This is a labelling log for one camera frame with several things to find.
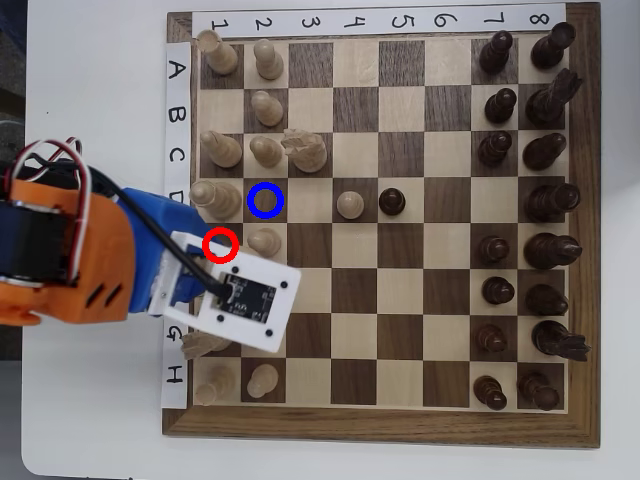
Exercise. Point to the dark wooden bishop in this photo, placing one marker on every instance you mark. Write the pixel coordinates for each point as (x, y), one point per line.
(545, 300)
(542, 152)

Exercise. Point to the light wooden rook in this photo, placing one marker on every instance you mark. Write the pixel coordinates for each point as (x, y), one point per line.
(215, 385)
(222, 60)

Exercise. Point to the black and orange robot arm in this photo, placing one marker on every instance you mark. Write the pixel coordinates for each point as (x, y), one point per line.
(105, 240)

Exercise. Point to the white number label strip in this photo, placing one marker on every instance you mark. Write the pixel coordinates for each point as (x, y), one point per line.
(372, 22)

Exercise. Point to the white camera mount with board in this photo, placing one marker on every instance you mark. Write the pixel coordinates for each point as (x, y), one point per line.
(285, 300)

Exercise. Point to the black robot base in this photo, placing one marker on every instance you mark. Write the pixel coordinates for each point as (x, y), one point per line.
(102, 187)

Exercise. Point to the wooden chessboard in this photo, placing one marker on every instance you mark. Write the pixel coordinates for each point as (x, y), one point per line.
(355, 425)

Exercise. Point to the light wooden pawn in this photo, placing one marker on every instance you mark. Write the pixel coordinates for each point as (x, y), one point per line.
(264, 242)
(270, 65)
(266, 152)
(269, 111)
(350, 204)
(262, 380)

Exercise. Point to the light wooden queen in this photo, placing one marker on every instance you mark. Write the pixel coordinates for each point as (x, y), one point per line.
(222, 200)

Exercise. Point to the dark wooden pawn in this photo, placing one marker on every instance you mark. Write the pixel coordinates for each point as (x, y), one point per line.
(392, 201)
(494, 149)
(500, 107)
(489, 337)
(489, 391)
(497, 291)
(495, 52)
(492, 249)

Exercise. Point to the light wooden knight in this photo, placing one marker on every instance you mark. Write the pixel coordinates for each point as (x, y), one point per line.
(197, 347)
(310, 155)

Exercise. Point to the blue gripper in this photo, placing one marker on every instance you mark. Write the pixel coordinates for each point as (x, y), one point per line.
(159, 216)

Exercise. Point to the dark wooden queen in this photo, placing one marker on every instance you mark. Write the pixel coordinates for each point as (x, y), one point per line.
(550, 202)

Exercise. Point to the dark wooden knight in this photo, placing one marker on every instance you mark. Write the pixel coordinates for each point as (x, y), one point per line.
(547, 102)
(552, 337)

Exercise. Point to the dark wooden king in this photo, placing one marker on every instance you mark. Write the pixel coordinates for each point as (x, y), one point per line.
(550, 251)

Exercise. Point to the white letter label strip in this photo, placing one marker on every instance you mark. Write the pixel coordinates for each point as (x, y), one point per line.
(176, 92)

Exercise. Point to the dark wooden rook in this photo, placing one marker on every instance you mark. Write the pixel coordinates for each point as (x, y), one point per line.
(550, 47)
(537, 390)

